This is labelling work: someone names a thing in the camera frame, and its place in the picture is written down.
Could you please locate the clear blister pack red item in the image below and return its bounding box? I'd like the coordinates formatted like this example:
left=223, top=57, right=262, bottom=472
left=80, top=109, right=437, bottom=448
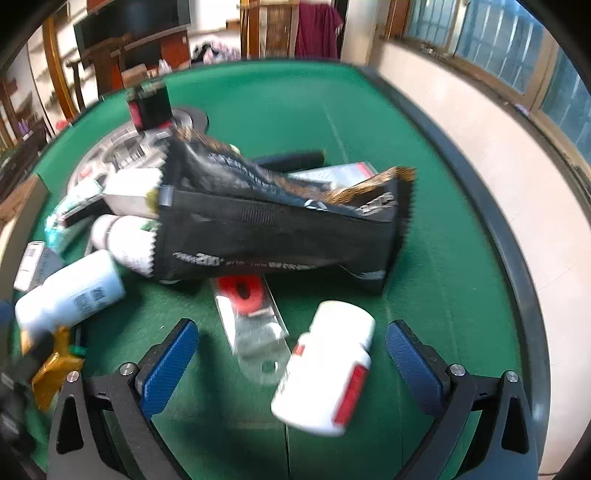
left=210, top=274, right=293, bottom=386

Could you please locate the round grey table console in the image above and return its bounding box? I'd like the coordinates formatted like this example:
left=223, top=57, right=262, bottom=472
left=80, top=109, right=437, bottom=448
left=67, top=106, right=208, bottom=204

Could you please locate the maroon garment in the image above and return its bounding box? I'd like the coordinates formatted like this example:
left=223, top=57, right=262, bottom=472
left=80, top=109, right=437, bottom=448
left=294, top=2, right=345, bottom=60

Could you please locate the window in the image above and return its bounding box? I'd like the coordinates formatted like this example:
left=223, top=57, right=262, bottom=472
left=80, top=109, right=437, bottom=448
left=402, top=0, right=591, bottom=153

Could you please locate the yellow packet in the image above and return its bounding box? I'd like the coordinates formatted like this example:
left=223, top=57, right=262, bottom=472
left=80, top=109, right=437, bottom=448
left=21, top=325, right=86, bottom=411

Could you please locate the black marker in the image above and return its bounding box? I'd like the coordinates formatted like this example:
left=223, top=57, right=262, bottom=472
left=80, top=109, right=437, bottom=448
left=252, top=148, right=326, bottom=172

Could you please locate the carved wooden chair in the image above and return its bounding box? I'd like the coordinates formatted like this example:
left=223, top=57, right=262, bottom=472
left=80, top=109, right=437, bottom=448
left=240, top=0, right=301, bottom=58

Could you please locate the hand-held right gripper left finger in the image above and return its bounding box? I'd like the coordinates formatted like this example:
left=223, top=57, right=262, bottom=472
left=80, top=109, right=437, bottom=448
left=48, top=318, right=200, bottom=480

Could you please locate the pile of clothes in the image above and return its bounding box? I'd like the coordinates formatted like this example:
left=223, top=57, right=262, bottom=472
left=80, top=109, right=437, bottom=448
left=190, top=41, right=242, bottom=65

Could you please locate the dark wooden chair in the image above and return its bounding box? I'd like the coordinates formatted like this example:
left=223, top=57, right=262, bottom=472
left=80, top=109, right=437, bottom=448
left=65, top=37, right=134, bottom=112

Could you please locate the white bottle ribbed cap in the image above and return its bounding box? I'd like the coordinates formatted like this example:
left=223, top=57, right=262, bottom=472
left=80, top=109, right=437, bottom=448
left=90, top=213, right=162, bottom=280

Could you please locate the black snack bag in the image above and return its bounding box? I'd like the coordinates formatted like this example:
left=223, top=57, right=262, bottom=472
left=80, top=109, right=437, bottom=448
left=152, top=129, right=419, bottom=296

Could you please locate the small dark bottle red label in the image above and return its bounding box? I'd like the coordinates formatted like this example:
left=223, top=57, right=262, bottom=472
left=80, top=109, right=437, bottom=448
left=126, top=79, right=175, bottom=131

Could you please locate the cardboard box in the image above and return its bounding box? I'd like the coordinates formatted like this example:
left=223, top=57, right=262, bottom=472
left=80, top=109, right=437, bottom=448
left=0, top=174, right=51, bottom=259

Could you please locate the plain white box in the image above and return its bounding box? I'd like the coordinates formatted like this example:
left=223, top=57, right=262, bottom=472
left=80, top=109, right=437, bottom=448
left=102, top=168, right=164, bottom=217

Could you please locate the white bottle wide smooth cap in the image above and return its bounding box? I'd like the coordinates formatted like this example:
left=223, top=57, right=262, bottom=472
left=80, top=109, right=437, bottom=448
left=14, top=249, right=127, bottom=333

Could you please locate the white bottle red label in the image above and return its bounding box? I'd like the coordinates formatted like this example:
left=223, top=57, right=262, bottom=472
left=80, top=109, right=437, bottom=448
left=270, top=300, right=377, bottom=438

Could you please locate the green white wipes packet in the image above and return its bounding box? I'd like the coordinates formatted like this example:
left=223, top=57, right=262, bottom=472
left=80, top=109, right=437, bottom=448
left=44, top=178, right=109, bottom=257

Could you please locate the black television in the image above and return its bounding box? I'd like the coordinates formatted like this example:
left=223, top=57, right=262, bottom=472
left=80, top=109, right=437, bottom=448
left=76, top=0, right=192, bottom=49

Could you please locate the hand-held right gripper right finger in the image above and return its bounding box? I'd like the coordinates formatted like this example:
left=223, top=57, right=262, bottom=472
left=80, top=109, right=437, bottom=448
left=385, top=319, right=541, bottom=480

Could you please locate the small white barcode box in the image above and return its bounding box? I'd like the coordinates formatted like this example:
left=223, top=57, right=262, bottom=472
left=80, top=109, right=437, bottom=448
left=13, top=241, right=65, bottom=292

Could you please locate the grey carton red end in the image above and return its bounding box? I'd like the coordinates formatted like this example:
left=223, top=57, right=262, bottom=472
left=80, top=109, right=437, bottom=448
left=286, top=161, right=379, bottom=195

